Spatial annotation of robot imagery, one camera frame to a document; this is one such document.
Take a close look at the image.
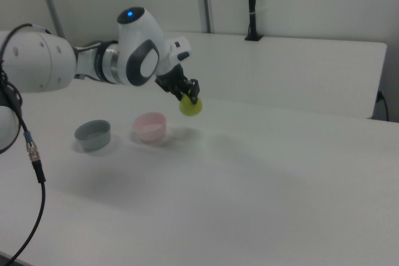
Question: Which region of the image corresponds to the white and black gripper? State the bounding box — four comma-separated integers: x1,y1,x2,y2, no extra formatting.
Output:
155,36,201,105

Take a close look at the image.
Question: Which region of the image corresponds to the green pear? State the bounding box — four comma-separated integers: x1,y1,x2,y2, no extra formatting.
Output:
178,93,204,118

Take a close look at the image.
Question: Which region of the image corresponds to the pink bowl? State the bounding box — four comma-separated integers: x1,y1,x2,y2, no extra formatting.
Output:
132,112,168,143

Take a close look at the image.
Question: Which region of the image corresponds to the grey bowl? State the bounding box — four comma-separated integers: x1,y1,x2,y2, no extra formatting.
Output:
74,119,112,151

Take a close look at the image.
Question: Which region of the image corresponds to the black cable with metal connector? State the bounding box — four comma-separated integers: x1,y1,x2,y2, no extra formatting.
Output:
0,22,52,264

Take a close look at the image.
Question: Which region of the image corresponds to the black cable at table edge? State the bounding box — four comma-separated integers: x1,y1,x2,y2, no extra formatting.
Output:
375,90,390,121

